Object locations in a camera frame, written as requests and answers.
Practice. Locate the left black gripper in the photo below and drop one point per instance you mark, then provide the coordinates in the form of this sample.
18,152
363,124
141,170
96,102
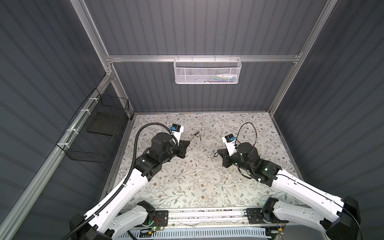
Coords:
182,144

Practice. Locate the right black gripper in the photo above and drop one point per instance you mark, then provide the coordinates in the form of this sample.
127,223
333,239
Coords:
224,154

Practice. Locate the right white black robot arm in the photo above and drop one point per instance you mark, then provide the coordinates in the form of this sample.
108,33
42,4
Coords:
338,218

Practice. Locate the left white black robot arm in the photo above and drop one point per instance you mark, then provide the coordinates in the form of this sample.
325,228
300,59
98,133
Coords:
145,168

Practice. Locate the floral patterned table mat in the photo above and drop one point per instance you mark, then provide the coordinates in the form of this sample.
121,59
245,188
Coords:
200,180

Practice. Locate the markers in white basket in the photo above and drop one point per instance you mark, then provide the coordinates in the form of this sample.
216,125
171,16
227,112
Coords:
221,78

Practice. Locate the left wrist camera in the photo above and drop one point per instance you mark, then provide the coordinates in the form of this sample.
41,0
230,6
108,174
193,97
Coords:
177,130

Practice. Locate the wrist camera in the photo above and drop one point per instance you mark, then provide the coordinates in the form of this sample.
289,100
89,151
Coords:
230,142
177,130

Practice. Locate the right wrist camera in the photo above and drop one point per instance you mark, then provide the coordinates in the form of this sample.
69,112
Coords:
230,142

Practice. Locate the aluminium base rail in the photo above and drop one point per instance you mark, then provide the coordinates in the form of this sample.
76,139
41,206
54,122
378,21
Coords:
210,217

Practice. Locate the white wire mesh basket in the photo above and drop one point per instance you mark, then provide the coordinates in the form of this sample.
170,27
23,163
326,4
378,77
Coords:
186,71

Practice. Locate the white slotted cable duct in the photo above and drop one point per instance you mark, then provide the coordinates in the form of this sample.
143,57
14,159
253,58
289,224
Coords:
198,233

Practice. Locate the black wire mesh basket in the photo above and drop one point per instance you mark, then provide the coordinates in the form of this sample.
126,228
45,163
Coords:
98,131

